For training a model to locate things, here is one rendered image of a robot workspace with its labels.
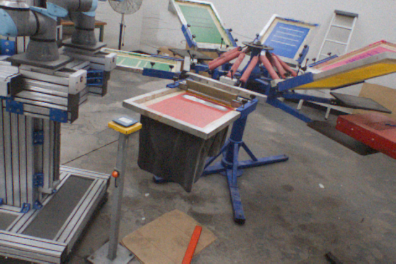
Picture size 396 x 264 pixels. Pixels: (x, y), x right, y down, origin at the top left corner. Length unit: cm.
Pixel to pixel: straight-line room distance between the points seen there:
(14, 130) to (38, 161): 25
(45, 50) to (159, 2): 599
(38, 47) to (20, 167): 84
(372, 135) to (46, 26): 182
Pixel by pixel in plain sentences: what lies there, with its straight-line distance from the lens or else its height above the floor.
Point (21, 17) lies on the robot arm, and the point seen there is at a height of 145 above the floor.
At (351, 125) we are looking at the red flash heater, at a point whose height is 109.
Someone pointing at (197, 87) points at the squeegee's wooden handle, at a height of 103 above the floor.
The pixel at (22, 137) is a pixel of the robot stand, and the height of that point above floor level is 73.
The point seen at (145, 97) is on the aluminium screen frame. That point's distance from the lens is 213.
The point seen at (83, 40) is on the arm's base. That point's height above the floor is 129.
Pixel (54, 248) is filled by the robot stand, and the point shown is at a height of 23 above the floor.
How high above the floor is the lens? 169
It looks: 21 degrees down
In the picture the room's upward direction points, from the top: 11 degrees clockwise
